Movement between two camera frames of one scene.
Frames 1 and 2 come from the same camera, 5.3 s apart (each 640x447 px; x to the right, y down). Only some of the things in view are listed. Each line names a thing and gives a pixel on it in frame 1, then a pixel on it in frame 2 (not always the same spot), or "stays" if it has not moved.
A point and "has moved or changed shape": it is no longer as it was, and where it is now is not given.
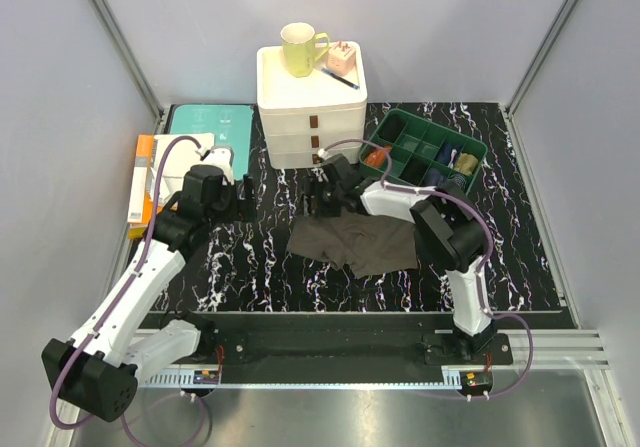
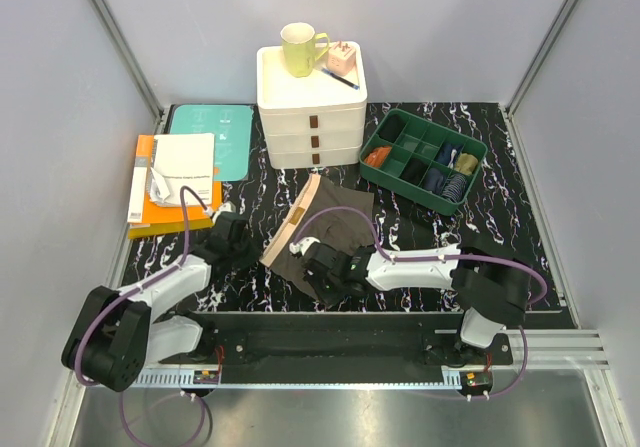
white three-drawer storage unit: [307, 118] stays
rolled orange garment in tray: [376, 158] stays
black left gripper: [242, 208] to [252, 255]
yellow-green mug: [301, 48] stays
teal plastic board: [230, 125] stays
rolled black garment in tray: [392, 126] stays
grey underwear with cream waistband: [367, 244] has moved or changed shape
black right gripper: [315, 187] to [328, 300]
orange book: [143, 209] stays
